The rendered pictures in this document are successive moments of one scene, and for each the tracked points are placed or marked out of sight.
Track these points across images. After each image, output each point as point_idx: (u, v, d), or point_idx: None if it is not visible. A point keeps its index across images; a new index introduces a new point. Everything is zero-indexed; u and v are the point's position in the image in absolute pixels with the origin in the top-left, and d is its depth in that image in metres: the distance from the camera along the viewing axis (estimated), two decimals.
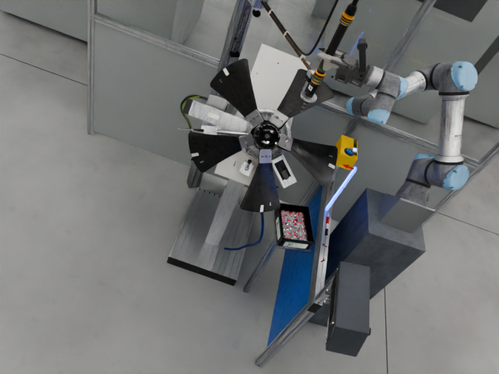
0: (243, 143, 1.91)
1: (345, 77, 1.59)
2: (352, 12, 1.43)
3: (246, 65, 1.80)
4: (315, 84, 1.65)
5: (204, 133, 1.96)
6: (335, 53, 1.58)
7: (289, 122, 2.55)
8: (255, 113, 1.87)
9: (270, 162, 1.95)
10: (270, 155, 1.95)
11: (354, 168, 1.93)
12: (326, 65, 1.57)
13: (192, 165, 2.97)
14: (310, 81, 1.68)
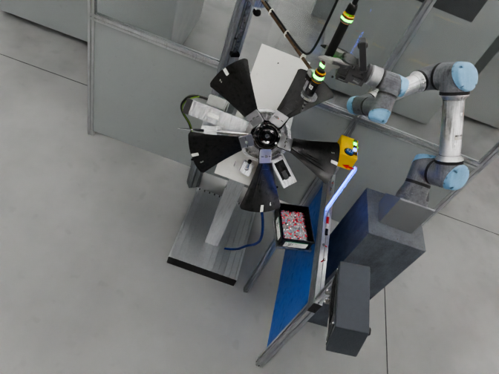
0: (243, 143, 1.91)
1: (346, 76, 1.58)
2: (353, 11, 1.42)
3: (246, 65, 1.80)
4: (315, 83, 1.64)
5: (204, 133, 1.96)
6: (336, 50, 1.58)
7: (289, 122, 2.55)
8: (255, 113, 1.87)
9: (270, 162, 1.95)
10: (270, 155, 1.95)
11: (354, 168, 1.93)
12: (327, 67, 1.55)
13: (192, 165, 2.97)
14: (310, 81, 1.68)
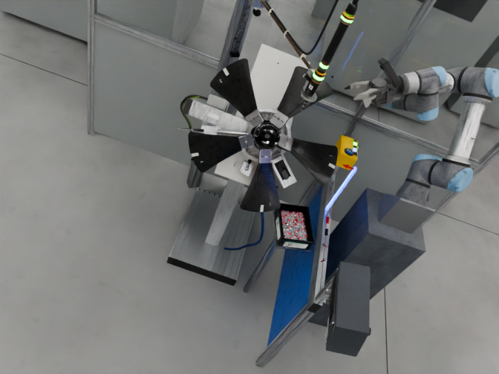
0: (252, 116, 1.90)
1: (386, 99, 1.53)
2: (353, 11, 1.42)
3: (326, 94, 1.82)
4: (315, 83, 1.64)
5: (204, 133, 1.96)
6: (361, 84, 1.54)
7: (289, 122, 2.55)
8: (284, 119, 1.88)
9: (242, 148, 1.94)
10: (248, 146, 1.94)
11: (354, 168, 1.93)
12: (366, 102, 1.50)
13: (192, 165, 2.97)
14: (310, 81, 1.68)
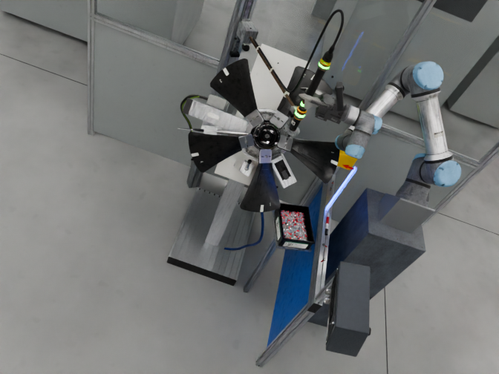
0: (252, 116, 1.90)
1: (324, 115, 1.73)
2: (329, 59, 1.56)
3: None
4: (298, 119, 1.79)
5: (204, 133, 1.96)
6: (315, 93, 1.72)
7: None
8: (284, 119, 1.88)
9: (242, 148, 1.94)
10: (248, 146, 1.94)
11: (354, 168, 1.93)
12: (307, 105, 1.71)
13: (192, 165, 2.97)
14: (293, 117, 1.82)
